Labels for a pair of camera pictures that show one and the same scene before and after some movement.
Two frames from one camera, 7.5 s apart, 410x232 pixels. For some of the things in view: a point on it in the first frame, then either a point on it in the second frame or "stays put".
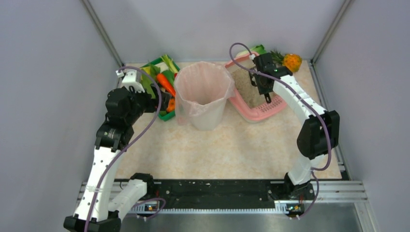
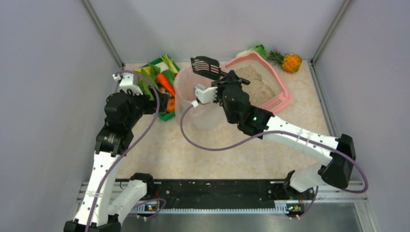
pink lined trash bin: [201, 91] stays put
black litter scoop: [267, 94] -> [208, 67]
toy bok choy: [259, 49] stays put
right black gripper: [263, 90] -> [228, 82]
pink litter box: [246, 102] stays put
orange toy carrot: [165, 84] stays put
